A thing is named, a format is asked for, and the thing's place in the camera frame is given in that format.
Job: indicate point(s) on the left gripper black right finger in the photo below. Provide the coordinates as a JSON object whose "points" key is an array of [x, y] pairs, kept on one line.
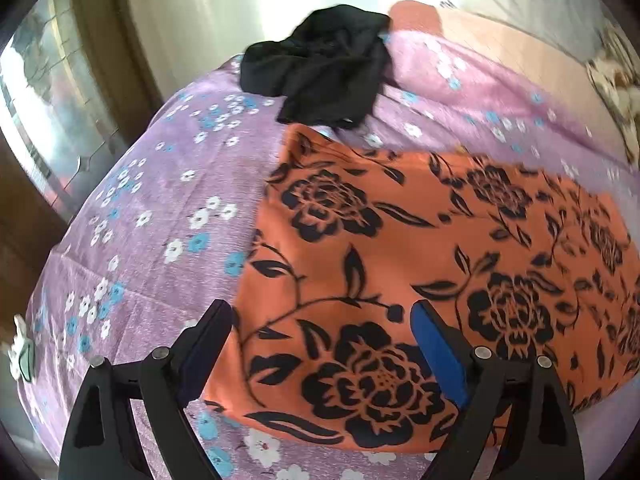
{"points": [[540, 440]]}

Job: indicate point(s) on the beige floral cloth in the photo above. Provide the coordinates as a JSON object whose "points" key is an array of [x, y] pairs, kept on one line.
{"points": [[614, 73]]}

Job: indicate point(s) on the purple floral bedsheet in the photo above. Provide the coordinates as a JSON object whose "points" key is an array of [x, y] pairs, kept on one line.
{"points": [[167, 231]]}

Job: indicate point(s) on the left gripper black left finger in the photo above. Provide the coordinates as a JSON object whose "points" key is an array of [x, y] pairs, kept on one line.
{"points": [[102, 440]]}

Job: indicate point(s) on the pink quilted mattress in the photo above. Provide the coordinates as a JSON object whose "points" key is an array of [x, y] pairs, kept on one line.
{"points": [[546, 66]]}

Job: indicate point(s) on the black crumpled garment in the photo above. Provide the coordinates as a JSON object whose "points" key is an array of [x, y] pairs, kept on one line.
{"points": [[328, 71]]}

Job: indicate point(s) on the stained glass window panel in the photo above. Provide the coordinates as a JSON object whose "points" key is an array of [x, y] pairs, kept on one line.
{"points": [[53, 114]]}

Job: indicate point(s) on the orange black floral garment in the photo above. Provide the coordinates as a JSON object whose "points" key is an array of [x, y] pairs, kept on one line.
{"points": [[523, 262]]}

